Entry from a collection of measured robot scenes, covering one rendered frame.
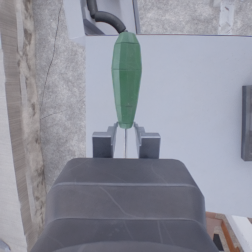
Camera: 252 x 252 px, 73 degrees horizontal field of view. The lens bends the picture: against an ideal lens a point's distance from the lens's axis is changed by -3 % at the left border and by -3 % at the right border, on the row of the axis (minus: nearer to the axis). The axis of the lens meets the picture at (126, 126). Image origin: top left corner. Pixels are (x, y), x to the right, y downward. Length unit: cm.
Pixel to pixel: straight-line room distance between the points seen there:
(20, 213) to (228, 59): 199
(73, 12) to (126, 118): 14
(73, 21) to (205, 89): 17
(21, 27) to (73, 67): 50
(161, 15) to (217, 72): 135
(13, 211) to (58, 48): 156
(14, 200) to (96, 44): 188
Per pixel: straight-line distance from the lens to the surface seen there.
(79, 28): 23
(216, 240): 140
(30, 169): 191
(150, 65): 20
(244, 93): 21
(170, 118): 20
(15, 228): 222
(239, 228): 94
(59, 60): 174
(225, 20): 131
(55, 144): 188
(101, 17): 28
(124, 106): 15
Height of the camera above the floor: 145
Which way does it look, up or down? 72 degrees down
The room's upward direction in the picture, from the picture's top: 135 degrees counter-clockwise
